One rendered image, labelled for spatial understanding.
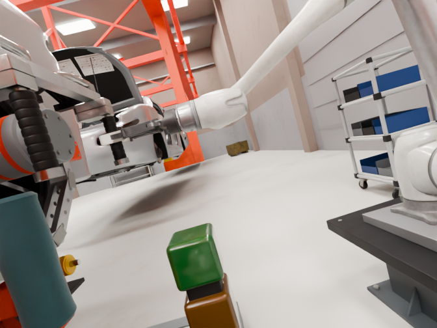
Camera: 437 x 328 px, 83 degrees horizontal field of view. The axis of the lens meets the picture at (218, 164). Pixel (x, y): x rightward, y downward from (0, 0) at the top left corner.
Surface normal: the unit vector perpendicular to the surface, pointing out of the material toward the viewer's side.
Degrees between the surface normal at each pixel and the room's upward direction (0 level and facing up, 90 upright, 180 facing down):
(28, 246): 90
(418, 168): 83
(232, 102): 90
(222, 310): 90
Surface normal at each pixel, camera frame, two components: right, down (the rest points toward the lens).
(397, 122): 0.03, 0.07
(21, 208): 0.82, -0.24
